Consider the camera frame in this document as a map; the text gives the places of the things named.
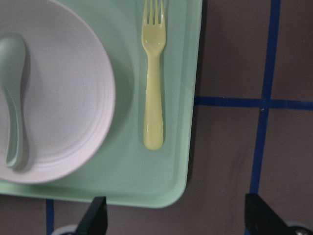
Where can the yellow plastic fork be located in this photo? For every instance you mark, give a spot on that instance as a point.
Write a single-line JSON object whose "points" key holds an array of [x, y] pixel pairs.
{"points": [[153, 38]]}

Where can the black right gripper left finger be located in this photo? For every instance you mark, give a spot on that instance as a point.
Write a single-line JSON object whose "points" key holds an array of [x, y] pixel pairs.
{"points": [[95, 220]]}

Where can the white round plate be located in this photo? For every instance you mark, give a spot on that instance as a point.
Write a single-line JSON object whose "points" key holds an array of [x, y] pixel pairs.
{"points": [[67, 91]]}

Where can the grey-green plastic spoon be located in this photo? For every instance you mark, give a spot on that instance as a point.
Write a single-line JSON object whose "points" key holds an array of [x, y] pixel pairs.
{"points": [[12, 60]]}

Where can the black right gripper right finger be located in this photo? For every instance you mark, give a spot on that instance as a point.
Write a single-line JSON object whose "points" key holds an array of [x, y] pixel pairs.
{"points": [[260, 219]]}

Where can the light green plastic tray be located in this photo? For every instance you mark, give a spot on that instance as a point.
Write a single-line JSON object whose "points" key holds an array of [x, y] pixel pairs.
{"points": [[123, 169]]}

